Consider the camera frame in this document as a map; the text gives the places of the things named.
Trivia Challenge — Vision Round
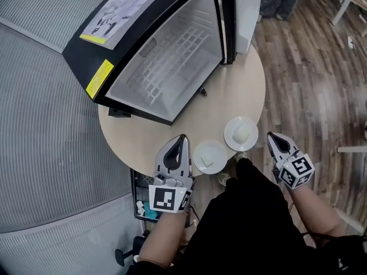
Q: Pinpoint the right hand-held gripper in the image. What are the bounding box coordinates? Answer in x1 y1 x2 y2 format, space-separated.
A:
267 132 316 190

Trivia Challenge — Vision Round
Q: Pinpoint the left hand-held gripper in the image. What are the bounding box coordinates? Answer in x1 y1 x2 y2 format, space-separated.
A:
148 134 196 214

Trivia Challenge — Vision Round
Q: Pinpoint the white round plate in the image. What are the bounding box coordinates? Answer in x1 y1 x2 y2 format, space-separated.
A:
192 140 229 175
223 116 259 152

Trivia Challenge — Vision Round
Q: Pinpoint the black mini fridge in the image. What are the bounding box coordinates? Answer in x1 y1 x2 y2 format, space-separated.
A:
62 0 261 126

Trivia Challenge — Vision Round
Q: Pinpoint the person's right forearm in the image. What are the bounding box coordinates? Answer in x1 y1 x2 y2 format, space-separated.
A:
286 182 345 238

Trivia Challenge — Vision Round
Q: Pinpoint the person's left forearm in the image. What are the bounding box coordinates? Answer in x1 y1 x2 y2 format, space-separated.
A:
138 210 190 269

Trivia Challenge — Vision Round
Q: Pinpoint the black mesh cart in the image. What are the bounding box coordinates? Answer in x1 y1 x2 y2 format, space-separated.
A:
130 169 198 229

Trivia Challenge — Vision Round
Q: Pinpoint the person's left shoe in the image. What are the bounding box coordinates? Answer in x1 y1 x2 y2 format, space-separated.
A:
217 172 232 187

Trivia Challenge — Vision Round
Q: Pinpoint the small blue object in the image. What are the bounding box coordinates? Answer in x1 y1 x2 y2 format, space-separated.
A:
144 203 160 219

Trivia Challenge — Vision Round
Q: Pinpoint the white furniture base bar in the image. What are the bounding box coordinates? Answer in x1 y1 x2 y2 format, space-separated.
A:
334 206 366 236
337 145 367 154

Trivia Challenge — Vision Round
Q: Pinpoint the person's black clothing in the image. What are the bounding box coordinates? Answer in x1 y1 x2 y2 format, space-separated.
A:
126 158 367 275

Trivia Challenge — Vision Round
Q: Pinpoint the black mesh office chair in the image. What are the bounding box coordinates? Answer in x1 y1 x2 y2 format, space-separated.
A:
114 235 147 266

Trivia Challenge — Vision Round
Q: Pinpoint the glass partition with blinds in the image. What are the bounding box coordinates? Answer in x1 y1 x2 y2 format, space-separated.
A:
0 0 144 275

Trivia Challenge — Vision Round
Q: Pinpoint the white-legged wooden table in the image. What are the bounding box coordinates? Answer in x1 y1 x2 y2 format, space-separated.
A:
305 0 367 37

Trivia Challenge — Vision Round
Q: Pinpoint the grey and yellow book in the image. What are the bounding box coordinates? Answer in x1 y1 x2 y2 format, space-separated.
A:
79 0 173 50

